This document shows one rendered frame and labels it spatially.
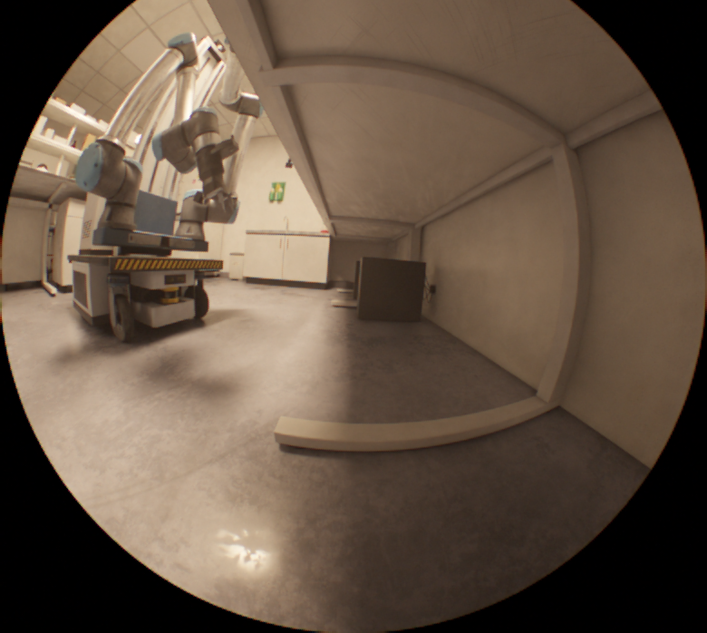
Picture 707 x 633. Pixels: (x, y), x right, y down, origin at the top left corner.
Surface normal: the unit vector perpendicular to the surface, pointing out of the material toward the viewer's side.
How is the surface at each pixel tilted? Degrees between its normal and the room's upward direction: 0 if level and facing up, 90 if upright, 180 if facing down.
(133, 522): 0
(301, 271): 90
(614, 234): 90
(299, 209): 90
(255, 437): 0
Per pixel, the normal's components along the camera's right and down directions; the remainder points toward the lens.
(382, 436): 0.07, -1.00
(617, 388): -1.00, -0.07
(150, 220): 0.99, 0.08
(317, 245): 0.03, 0.06
